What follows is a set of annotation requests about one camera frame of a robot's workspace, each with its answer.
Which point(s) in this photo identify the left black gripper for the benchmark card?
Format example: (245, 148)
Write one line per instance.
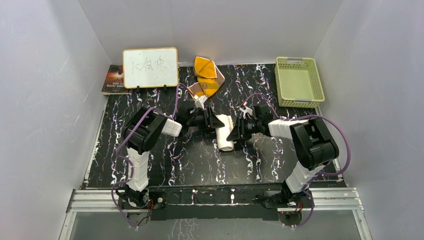
(210, 121)

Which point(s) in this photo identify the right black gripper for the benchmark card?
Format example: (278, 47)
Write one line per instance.
(239, 131)

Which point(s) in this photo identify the white towel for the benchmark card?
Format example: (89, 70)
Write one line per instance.
(223, 132)

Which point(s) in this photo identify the yellow brown towel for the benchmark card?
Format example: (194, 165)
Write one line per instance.
(209, 78)

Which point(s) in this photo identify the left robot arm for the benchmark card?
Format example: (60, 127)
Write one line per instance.
(144, 129)

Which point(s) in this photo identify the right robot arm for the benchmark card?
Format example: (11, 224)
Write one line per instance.
(313, 143)

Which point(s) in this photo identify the green plastic basket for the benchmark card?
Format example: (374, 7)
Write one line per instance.
(298, 82)

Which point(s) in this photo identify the dark book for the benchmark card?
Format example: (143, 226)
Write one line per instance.
(114, 81)

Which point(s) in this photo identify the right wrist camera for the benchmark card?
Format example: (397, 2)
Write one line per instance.
(247, 112)

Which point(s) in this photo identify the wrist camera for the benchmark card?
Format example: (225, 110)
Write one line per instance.
(199, 101)
(247, 112)

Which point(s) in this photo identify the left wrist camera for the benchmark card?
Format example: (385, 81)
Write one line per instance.
(199, 101)

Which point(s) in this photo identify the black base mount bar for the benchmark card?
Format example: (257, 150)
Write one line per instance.
(240, 201)

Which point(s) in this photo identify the whiteboard with yellow frame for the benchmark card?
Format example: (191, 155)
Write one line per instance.
(150, 67)

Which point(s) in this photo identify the aluminium rail frame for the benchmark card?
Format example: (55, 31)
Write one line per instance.
(324, 199)

